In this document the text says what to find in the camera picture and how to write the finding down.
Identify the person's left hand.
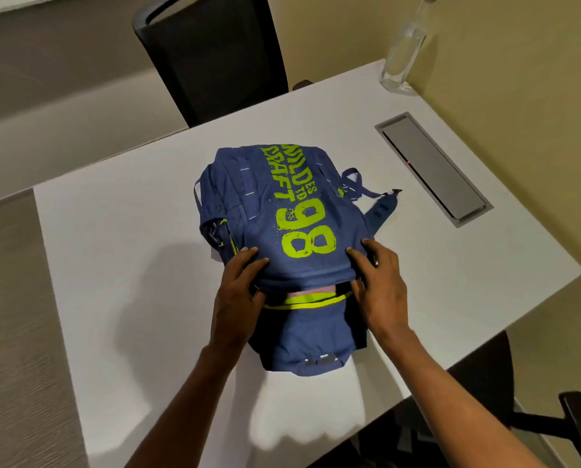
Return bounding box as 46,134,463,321
208,246,271,356

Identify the person's right hand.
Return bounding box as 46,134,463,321
345,239,412,343

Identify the blue backpack with green print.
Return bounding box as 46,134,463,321
194,144,403,377

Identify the person's left forearm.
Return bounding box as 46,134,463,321
125,342,238,468

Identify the person's right forearm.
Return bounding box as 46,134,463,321
384,326,547,468

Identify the black office chair with armrest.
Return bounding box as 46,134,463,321
307,330,581,468

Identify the clear plastic water bottle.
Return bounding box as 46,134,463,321
379,0,439,97

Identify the black mesh office chair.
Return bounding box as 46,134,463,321
132,0,314,128

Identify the grey table cable cover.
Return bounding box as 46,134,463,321
374,112,494,228

